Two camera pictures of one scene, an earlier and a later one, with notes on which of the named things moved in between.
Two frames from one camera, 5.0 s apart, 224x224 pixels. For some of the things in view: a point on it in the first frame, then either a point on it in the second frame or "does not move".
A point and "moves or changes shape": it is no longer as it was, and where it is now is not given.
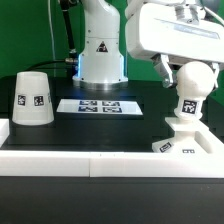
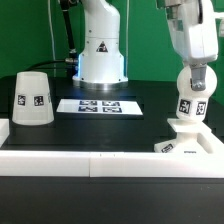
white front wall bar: (135, 164) does not move
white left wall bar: (4, 130) does not move
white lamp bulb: (194, 82) moves or changes shape
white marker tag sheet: (124, 106) does not move
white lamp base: (184, 140) does not move
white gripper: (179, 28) → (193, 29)
